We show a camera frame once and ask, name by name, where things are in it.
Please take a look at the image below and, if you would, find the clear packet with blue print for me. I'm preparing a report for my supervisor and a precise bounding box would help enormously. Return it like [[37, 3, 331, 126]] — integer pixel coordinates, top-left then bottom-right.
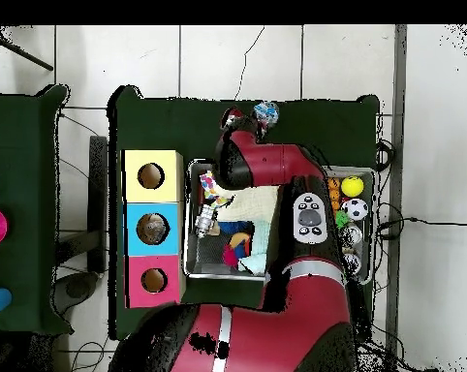
[[253, 101, 280, 127]]

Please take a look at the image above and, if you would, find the white cloth with colourful dots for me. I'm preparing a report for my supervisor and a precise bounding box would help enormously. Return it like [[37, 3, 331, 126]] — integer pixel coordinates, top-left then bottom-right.
[[199, 170, 234, 207]]

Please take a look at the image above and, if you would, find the cream waffle cloth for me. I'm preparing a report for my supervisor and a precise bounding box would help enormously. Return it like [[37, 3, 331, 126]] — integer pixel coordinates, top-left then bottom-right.
[[217, 185, 281, 225]]

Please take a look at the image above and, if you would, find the mint green waffle cloth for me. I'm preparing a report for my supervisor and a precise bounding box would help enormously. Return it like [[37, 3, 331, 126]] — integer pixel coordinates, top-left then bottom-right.
[[238, 219, 272, 276]]

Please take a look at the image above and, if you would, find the wooden box with three holes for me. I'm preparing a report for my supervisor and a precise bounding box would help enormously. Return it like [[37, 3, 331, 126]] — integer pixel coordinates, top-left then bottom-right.
[[119, 149, 186, 309]]

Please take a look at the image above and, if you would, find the dark green table cloth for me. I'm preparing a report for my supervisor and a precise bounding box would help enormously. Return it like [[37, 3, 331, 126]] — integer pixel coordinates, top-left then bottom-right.
[[0, 84, 73, 335], [108, 85, 382, 340]]

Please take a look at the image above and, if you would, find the blue spiky rubber ball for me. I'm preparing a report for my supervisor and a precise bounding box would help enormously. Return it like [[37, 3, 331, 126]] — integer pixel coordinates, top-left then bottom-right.
[[217, 220, 255, 235]]

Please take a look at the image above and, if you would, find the toy hamburger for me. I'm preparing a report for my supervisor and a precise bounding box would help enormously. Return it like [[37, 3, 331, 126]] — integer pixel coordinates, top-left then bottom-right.
[[229, 232, 253, 249]]

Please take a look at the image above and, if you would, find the yellow smiley face ball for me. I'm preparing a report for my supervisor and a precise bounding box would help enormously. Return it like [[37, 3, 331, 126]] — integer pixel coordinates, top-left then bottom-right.
[[340, 175, 365, 198]]

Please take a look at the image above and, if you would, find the red blue orange pompom ball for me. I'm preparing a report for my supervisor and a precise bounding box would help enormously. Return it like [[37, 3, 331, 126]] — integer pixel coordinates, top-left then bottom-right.
[[222, 242, 252, 271]]

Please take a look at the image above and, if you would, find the black white soccer ball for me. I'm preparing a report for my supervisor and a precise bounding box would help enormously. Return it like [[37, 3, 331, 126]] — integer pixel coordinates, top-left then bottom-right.
[[343, 198, 369, 222]]

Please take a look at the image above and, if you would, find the black upright panel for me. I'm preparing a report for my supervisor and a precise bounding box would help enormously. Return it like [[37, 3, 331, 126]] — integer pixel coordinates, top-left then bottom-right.
[[86, 135, 109, 272]]

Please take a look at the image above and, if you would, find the white baseball with red stitches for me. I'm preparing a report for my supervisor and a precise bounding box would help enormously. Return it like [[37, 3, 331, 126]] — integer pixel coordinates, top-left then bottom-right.
[[343, 253, 362, 276]]

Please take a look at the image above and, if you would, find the black tripod leg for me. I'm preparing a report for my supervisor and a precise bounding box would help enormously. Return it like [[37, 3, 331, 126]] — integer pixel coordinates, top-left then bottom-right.
[[0, 26, 54, 72]]

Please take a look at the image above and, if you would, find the grey chair base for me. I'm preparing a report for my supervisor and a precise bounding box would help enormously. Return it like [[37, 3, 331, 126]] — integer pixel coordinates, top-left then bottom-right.
[[52, 270, 99, 315]]

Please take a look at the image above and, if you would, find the shallow wire mesh bin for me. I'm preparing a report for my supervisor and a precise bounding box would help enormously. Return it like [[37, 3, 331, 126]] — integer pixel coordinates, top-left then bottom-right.
[[184, 158, 376, 286]]

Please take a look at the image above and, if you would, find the black cable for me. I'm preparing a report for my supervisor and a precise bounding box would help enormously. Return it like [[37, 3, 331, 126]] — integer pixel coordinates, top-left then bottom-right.
[[376, 215, 467, 239]]

